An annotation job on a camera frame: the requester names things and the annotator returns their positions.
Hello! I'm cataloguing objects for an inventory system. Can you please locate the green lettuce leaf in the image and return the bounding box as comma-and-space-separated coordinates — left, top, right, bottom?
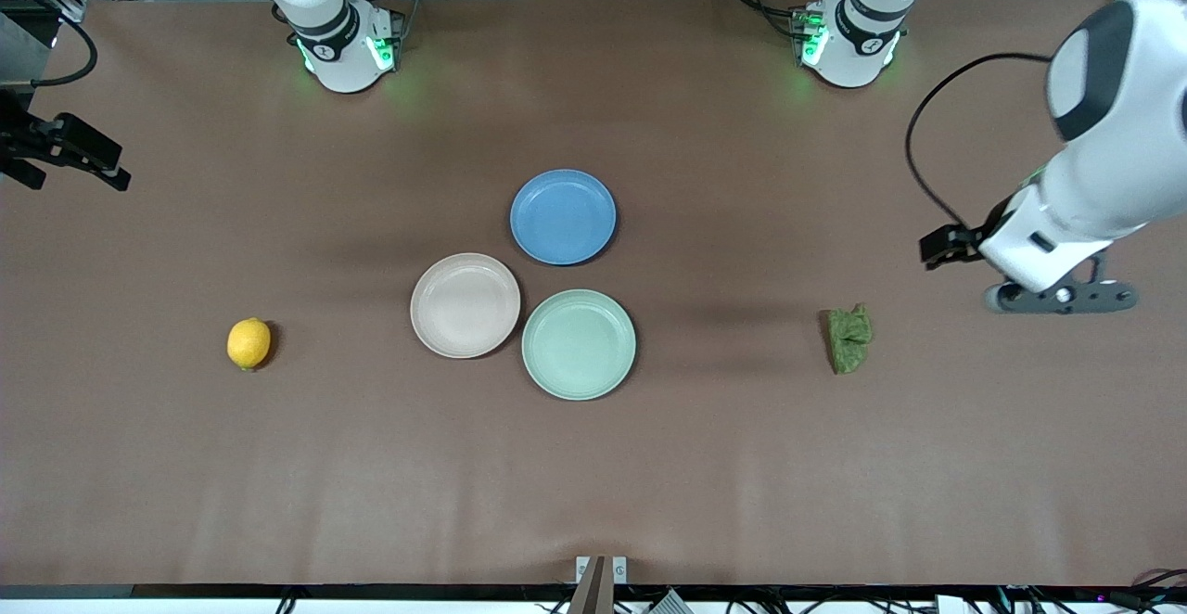
827, 303, 874, 376

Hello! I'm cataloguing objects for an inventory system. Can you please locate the yellow lemon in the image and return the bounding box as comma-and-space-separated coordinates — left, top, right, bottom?
226, 317, 273, 373

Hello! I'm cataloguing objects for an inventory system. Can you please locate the brown table cover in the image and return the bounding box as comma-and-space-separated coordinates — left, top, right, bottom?
0, 0, 1187, 589

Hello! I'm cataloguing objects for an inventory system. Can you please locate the pale green plate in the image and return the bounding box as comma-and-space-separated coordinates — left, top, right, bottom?
521, 289, 637, 402

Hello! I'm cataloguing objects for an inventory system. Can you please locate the blue plate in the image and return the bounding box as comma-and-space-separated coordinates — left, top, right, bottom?
509, 169, 618, 266

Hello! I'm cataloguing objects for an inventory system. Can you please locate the beige plate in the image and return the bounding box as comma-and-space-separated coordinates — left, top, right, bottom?
410, 252, 522, 360

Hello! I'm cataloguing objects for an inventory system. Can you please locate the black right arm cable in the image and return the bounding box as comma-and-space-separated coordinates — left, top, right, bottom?
0, 0, 99, 88

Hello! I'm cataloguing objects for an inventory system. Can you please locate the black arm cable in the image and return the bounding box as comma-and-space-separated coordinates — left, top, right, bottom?
0, 0, 99, 88
906, 52, 1055, 231

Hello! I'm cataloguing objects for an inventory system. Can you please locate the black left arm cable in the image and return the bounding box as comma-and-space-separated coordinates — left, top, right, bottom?
906, 52, 1055, 231

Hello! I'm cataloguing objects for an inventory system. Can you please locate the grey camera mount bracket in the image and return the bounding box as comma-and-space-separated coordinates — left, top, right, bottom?
575, 556, 628, 614

